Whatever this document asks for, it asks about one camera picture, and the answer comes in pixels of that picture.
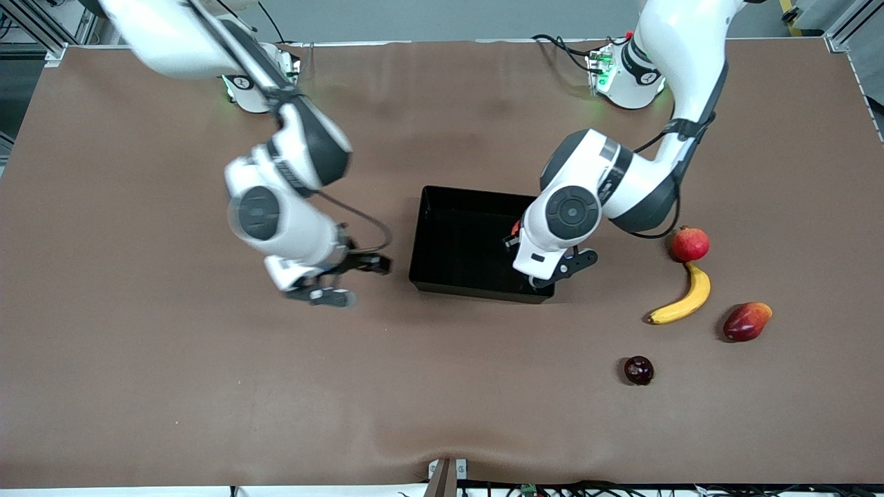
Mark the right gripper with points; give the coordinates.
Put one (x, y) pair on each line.
(354, 263)

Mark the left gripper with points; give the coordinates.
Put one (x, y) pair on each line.
(514, 233)

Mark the black plastic box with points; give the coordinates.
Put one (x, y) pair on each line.
(463, 241)

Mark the yellow banana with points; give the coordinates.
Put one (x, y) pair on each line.
(694, 297)

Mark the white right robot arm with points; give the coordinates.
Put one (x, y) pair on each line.
(276, 214)

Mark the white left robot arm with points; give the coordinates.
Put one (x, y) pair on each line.
(573, 210)

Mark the red pomegranate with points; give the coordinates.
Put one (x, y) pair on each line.
(690, 245)

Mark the dark purple plum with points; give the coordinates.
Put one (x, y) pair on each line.
(639, 371)

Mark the red yellow mango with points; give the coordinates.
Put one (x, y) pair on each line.
(747, 322)

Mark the metal table edge bracket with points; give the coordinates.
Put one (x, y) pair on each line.
(445, 476)

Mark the yellow black striped post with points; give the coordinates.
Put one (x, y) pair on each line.
(787, 8)

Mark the aluminium frame profile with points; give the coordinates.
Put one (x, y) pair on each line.
(848, 24)
(41, 34)

